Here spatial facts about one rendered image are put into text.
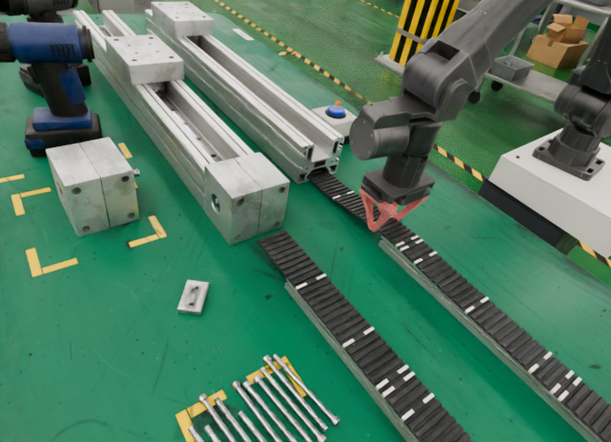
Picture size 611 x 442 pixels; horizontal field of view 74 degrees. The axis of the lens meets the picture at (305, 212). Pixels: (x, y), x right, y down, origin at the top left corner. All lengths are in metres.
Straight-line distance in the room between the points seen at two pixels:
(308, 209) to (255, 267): 0.17
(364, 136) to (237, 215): 0.22
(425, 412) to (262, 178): 0.38
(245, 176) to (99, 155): 0.21
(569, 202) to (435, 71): 0.47
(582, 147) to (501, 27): 0.45
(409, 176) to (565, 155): 0.44
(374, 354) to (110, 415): 0.29
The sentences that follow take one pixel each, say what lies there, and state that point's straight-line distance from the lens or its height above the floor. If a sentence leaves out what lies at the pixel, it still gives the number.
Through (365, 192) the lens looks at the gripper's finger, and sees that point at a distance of 0.64.
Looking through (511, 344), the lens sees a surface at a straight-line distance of 0.62.
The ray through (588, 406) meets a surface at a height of 0.81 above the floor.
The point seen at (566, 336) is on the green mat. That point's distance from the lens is 0.73.
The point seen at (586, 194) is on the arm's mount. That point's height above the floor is 0.85.
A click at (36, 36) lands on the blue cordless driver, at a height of 0.99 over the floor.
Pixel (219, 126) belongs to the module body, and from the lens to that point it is 0.77.
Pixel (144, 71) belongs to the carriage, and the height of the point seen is 0.89.
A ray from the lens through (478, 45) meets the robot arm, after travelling 0.57.
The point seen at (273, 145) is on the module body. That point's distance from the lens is 0.83.
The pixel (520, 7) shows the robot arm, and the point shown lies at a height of 1.15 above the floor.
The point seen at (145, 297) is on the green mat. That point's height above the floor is 0.78.
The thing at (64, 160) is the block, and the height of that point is 0.87.
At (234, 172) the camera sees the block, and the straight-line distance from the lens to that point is 0.64.
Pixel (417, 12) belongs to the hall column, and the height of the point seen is 0.49.
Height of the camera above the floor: 1.24
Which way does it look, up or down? 39 degrees down
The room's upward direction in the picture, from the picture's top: 11 degrees clockwise
